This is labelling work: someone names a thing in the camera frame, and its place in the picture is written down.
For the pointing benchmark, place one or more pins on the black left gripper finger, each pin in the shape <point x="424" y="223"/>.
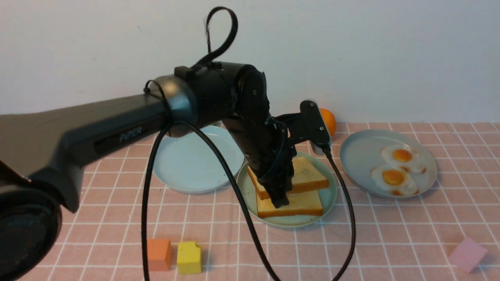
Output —
<point x="276" y="180"/>

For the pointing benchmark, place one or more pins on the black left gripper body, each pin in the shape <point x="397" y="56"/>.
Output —
<point x="266" y="146"/>

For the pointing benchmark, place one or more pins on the toast slice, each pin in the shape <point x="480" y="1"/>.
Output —
<point x="305" y="178"/>
<point x="305" y="203"/>

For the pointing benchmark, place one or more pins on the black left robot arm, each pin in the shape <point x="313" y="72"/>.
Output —
<point x="43" y="154"/>

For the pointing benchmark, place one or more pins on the teal green plate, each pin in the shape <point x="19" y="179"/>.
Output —
<point x="327" y="197"/>

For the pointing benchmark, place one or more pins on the orange fruit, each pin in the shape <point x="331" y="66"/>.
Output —
<point x="329" y="120"/>

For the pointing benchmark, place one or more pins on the light blue plate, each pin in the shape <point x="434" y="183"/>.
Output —
<point x="189" y="165"/>

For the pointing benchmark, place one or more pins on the grey blue plate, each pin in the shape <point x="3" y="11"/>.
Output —
<point x="360" y="153"/>

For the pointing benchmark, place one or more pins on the front fried egg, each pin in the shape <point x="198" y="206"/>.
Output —
<point x="394" y="180"/>

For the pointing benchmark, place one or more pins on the fried egg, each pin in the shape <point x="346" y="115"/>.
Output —
<point x="394" y="180"/>
<point x="404" y="157"/>

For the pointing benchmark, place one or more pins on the yellow foam block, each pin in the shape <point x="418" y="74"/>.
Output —
<point x="189" y="258"/>

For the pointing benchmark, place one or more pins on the back right fried egg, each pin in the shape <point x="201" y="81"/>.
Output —
<point x="404" y="157"/>

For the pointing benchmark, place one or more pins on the orange foam cube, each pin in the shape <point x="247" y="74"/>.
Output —
<point x="160" y="253"/>

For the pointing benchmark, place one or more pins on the pink checkered tablecloth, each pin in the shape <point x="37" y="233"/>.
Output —
<point x="399" y="240"/>

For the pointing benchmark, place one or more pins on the pink foam cube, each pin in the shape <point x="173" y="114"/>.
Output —
<point x="467" y="255"/>

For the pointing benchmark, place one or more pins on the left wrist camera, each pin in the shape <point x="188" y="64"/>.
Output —
<point x="307" y="125"/>

